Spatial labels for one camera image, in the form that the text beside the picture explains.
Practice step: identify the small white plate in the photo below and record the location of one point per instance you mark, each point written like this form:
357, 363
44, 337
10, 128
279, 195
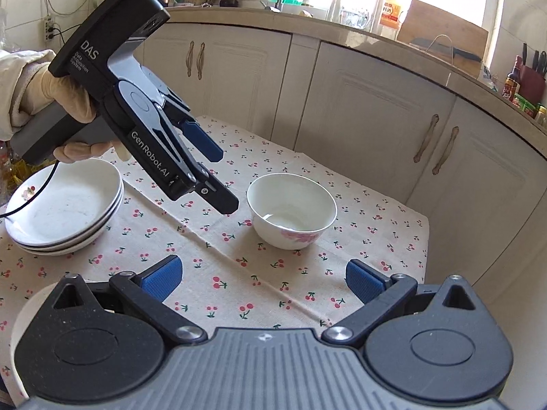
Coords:
64, 209

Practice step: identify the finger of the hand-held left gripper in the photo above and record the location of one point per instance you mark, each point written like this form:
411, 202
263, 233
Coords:
222, 200
201, 143

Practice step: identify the beige kitchen countertop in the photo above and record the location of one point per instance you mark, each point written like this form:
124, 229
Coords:
324, 30

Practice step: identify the white bowl large pink flowers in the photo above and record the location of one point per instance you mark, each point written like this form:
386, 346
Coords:
290, 211

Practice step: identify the brown knife block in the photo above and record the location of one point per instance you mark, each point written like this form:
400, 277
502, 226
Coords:
533, 81

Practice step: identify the large white fruit-print plate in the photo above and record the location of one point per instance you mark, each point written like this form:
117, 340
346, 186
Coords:
51, 247

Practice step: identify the black cleaver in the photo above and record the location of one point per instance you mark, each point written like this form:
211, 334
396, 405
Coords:
453, 50

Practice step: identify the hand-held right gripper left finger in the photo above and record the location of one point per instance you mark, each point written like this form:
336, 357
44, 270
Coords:
162, 279

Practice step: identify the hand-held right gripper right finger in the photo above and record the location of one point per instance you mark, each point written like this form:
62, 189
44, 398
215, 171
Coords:
363, 282

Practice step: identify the cherry-print tablecloth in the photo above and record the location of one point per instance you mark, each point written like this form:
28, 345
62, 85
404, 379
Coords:
256, 273

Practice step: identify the dark sauce bottle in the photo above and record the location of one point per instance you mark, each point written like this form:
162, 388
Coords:
511, 81

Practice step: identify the white wall socket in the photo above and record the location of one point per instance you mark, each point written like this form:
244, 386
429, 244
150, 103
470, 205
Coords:
49, 29

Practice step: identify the clear glass jar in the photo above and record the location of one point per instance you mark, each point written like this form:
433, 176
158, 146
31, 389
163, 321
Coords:
354, 18

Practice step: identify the person's left forearm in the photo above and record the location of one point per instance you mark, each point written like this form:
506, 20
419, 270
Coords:
17, 89

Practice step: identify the wooden cutting board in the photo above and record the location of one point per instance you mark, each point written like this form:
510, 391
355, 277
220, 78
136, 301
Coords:
440, 21

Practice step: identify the yellow oil bottle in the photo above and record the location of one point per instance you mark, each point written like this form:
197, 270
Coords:
6, 171

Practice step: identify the person's left hand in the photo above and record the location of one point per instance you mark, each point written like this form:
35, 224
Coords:
51, 94

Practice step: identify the white cabinet door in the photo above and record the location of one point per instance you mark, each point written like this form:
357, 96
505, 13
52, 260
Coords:
483, 205
243, 85
171, 59
367, 119

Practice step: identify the orange-label bottle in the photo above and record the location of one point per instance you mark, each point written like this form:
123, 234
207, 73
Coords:
389, 13

